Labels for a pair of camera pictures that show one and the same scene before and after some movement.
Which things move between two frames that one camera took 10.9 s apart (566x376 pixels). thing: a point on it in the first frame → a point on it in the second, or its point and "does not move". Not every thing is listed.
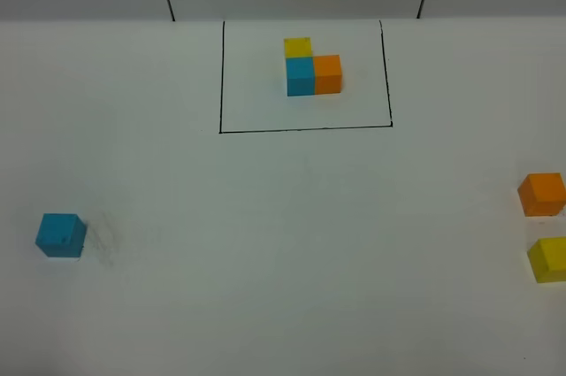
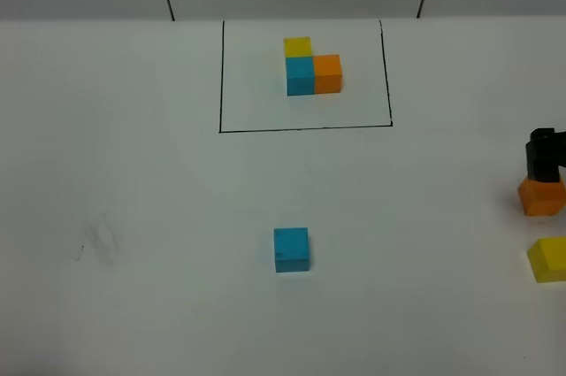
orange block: [542, 195] does not move
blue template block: [300, 76] does not move
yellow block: [547, 259] does not move
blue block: [61, 234] → [291, 249]
